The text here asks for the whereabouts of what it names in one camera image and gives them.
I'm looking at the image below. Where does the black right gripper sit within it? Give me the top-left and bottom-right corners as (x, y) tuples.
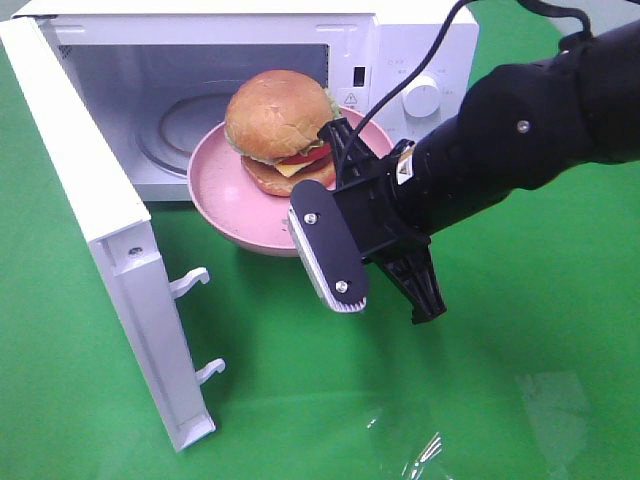
(319, 118), (447, 324)

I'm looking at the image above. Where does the toy burger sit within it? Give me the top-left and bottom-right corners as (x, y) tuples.
(224, 70), (341, 197)

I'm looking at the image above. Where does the pink round plate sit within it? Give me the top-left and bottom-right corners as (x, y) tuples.
(186, 105), (396, 259)

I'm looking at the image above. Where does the white microwave door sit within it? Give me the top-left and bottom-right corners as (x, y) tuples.
(1, 17), (225, 451)

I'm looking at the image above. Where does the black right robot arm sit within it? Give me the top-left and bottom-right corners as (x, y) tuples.
(289, 22), (639, 323)

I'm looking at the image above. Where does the upper white microwave knob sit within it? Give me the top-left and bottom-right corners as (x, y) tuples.
(401, 74), (442, 118)

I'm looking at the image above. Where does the white microwave oven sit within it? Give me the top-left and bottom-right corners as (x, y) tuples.
(7, 1), (450, 201)

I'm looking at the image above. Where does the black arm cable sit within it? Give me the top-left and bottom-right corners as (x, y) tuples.
(344, 0), (596, 151)

